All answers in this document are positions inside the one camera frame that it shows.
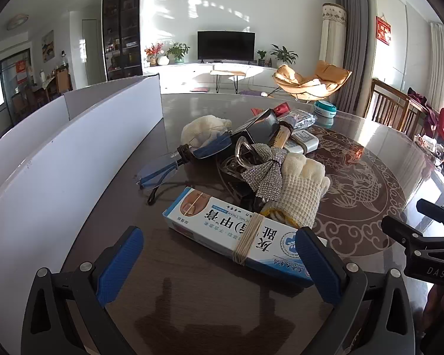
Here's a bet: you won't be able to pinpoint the white knit glove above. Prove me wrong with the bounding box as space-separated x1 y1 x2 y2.
261 153 331 229

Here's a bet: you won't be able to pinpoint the dark red clothing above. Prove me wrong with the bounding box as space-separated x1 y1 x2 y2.
407 87 439 130

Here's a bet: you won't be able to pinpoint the rhinestone bow hair clip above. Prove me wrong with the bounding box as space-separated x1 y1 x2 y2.
216 136 287 211

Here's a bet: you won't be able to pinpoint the white lotion bottle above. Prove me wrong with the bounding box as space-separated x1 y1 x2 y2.
283 129 321 155

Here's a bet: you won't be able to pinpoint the large leafy potted plant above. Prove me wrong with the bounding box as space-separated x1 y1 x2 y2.
269 44 298 68

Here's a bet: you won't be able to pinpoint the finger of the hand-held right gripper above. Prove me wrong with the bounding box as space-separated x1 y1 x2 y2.
416 199 444 235
381 215 444 255

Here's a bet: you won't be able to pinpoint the dark glass display cabinet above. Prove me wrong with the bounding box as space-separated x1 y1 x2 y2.
102 0 142 81

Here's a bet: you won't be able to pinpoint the red flower arrangement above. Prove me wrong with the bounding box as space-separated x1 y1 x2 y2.
144 42 165 66

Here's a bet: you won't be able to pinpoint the framed wall painting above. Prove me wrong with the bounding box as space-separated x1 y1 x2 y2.
41 30 55 63

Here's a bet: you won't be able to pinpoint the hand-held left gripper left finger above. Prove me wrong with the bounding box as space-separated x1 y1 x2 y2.
20 225 145 355

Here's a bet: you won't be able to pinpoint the person's right hand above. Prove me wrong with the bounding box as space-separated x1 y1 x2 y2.
423 285 444 341

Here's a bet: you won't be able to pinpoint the white board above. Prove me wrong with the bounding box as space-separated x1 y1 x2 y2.
0 74 163 226

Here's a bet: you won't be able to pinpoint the covered standing air conditioner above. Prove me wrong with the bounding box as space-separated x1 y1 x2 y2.
320 3 348 68

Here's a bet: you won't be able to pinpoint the gold cosmetic tube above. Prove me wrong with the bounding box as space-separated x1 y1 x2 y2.
268 113 300 152

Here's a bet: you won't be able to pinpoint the black carton with white labels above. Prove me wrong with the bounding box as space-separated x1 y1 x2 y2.
231 108 282 149

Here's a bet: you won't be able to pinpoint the black television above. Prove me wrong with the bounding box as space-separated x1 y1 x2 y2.
197 30 255 62

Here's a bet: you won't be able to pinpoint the red wall hanging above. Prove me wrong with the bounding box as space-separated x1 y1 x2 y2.
375 15 392 46

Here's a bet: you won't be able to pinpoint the brown chair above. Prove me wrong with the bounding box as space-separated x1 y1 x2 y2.
55 68 73 95

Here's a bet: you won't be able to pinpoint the white television console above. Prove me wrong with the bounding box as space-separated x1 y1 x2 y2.
142 63 282 93

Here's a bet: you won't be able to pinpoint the clear bag of chopsticks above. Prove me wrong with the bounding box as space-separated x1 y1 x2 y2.
279 109 319 130

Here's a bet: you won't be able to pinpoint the small bench with hairpin legs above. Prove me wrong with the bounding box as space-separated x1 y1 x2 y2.
210 68 250 94

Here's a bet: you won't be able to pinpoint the grey curtain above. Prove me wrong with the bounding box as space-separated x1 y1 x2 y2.
335 0 371 115

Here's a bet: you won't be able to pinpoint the wooden dining chair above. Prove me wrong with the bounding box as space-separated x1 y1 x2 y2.
364 78 430 137

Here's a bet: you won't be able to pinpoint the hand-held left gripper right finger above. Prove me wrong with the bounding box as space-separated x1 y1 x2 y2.
295 226 417 355

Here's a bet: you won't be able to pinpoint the orange lounge chair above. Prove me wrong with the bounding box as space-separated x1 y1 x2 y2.
273 60 353 102

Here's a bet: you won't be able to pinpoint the red packet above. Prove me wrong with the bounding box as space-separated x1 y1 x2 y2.
251 104 291 117

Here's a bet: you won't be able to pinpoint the green potted plant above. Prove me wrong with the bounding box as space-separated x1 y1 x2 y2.
166 42 190 64

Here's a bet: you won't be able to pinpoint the round ceiling light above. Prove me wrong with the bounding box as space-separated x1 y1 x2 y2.
5 14 29 30

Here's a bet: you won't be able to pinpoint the white blue ointment box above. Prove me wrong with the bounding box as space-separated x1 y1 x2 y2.
162 187 315 288

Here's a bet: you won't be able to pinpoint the teal round box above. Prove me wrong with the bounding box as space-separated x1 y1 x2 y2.
313 101 338 126

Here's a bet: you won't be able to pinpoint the rimless eyeglasses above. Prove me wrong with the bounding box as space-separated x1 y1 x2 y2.
135 133 234 206

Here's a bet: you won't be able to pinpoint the cream knit cloth bundle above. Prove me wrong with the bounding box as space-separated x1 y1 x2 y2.
181 116 233 150

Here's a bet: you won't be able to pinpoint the white curtain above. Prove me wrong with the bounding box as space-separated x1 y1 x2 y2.
429 22 444 112

